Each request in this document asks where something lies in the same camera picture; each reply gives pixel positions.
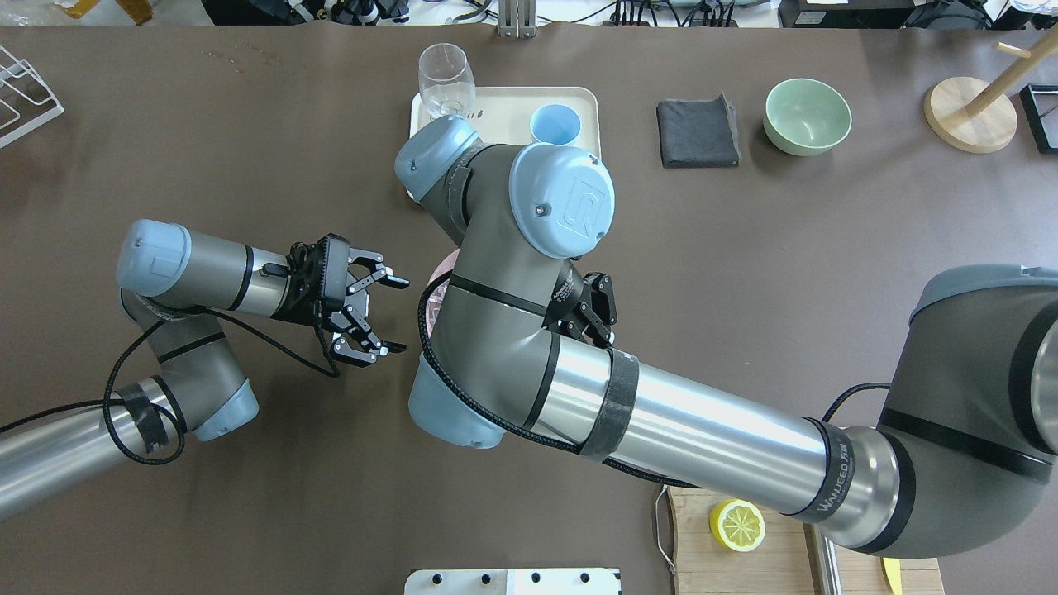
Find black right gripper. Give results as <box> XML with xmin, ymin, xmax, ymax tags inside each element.
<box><xmin>546</xmin><ymin>264</ymin><xmax>618</xmax><ymax>348</ymax></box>

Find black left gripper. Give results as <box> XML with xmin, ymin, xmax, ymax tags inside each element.
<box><xmin>267</xmin><ymin>234</ymin><xmax>411</xmax><ymax>368</ymax></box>

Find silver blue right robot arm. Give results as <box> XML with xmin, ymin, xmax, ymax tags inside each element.
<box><xmin>394</xmin><ymin>116</ymin><xmax>1056</xmax><ymax>559</ymax></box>

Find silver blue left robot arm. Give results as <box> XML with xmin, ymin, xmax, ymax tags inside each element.
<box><xmin>1</xmin><ymin>219</ymin><xmax>408</xmax><ymax>519</ymax></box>

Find light blue cup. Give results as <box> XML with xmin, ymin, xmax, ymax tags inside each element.
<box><xmin>529</xmin><ymin>104</ymin><xmax>582</xmax><ymax>146</ymax></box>

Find wooden cup tree stand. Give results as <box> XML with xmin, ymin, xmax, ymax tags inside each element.
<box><xmin>922</xmin><ymin>28</ymin><xmax>1057</xmax><ymax>155</ymax></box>

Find pink bowl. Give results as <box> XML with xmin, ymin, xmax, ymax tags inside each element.
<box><xmin>426</xmin><ymin>249</ymin><xmax>460</xmax><ymax>324</ymax></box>

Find dark grey folded cloth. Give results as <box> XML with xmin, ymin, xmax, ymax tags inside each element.
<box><xmin>656</xmin><ymin>93</ymin><xmax>741</xmax><ymax>169</ymax></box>

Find cream serving tray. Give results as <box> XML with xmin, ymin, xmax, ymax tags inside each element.
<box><xmin>405</xmin><ymin>86</ymin><xmax>601</xmax><ymax>199</ymax></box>

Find clear wine glass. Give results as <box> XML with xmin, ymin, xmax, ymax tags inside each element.
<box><xmin>418</xmin><ymin>42</ymin><xmax>476</xmax><ymax>118</ymax></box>

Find yellow half lemon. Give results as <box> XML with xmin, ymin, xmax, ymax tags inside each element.
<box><xmin>709</xmin><ymin>498</ymin><xmax>766</xmax><ymax>553</ymax></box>

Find mint green bowl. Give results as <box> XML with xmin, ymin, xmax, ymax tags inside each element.
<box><xmin>764</xmin><ymin>78</ymin><xmax>853</xmax><ymax>157</ymax></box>

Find bamboo cutting board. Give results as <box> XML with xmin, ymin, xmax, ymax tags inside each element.
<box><xmin>665</xmin><ymin>488</ymin><xmax>945</xmax><ymax>594</ymax></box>

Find silver black muddler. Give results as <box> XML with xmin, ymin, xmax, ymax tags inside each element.
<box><xmin>804</xmin><ymin>524</ymin><xmax>844</xmax><ymax>594</ymax></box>

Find yellow plastic knife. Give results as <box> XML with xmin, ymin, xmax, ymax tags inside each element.
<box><xmin>883</xmin><ymin>557</ymin><xmax>902</xmax><ymax>595</ymax></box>

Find white wire cup rack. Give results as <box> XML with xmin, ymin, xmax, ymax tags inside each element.
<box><xmin>1</xmin><ymin>46</ymin><xmax>65</xmax><ymax>148</ymax></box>

